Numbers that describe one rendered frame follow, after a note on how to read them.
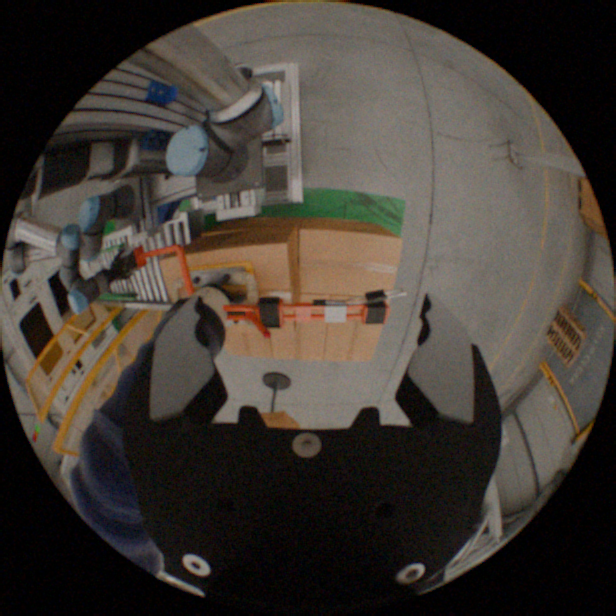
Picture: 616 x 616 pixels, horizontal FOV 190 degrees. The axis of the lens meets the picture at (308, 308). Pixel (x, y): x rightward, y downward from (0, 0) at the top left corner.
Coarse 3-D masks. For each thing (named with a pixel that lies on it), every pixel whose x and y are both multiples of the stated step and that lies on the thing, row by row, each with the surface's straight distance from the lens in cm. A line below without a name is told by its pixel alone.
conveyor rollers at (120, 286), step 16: (176, 224) 138; (112, 240) 199; (128, 240) 178; (144, 240) 163; (160, 240) 150; (176, 240) 140; (112, 256) 207; (160, 256) 154; (80, 272) 297; (96, 272) 248; (144, 272) 174; (160, 272) 162; (112, 288) 228; (128, 288) 207; (144, 288) 186; (160, 288) 167
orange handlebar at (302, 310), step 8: (160, 248) 77; (168, 248) 73; (176, 248) 71; (144, 256) 83; (152, 256) 80; (184, 256) 72; (184, 264) 71; (184, 272) 72; (184, 280) 74; (192, 288) 75; (288, 304) 65; (296, 304) 65; (304, 304) 65; (360, 304) 66; (296, 312) 65; (304, 312) 65; (240, 320) 72; (248, 320) 71; (288, 320) 68; (296, 320) 66; (304, 320) 66
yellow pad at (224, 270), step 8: (216, 264) 80; (224, 264) 78; (232, 264) 76; (240, 264) 75; (248, 264) 74; (192, 272) 85; (200, 272) 83; (224, 272) 78; (232, 272) 77; (248, 272) 75; (192, 280) 87; (200, 280) 84; (224, 280) 77; (232, 280) 78; (184, 288) 92
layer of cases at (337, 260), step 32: (224, 224) 150; (256, 224) 131; (288, 224) 125; (320, 224) 128; (352, 224) 142; (320, 256) 114; (352, 256) 115; (384, 256) 120; (320, 288) 121; (352, 288) 123; (384, 288) 129; (320, 320) 134; (352, 320) 136; (256, 352) 162; (288, 352) 155; (320, 352) 154; (352, 352) 157
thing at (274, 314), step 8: (272, 296) 67; (256, 304) 66; (264, 304) 64; (272, 304) 63; (280, 304) 64; (256, 312) 65; (264, 312) 66; (272, 312) 66; (280, 312) 64; (264, 320) 68; (272, 320) 67; (280, 320) 65; (272, 328) 68; (280, 328) 68
